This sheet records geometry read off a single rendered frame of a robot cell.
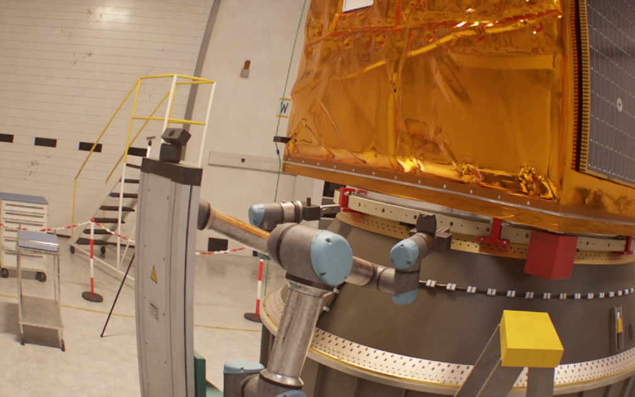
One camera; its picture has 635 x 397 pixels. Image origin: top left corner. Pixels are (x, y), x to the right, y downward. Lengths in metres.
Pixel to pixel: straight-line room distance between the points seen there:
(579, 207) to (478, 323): 0.56
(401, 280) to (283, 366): 0.48
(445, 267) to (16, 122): 8.12
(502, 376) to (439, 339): 0.81
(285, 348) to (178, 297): 0.30
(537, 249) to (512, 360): 0.66
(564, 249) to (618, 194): 0.42
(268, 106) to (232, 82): 0.83
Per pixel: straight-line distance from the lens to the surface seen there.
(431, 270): 2.11
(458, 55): 2.10
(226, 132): 9.99
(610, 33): 1.97
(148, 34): 9.58
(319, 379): 2.21
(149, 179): 1.71
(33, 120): 9.32
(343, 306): 2.24
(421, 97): 2.25
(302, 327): 1.45
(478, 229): 2.07
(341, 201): 2.50
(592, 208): 1.87
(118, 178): 7.13
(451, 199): 2.10
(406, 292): 1.75
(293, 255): 1.45
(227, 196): 10.09
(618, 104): 1.96
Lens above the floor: 1.84
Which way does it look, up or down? 3 degrees down
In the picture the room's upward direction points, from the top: 8 degrees clockwise
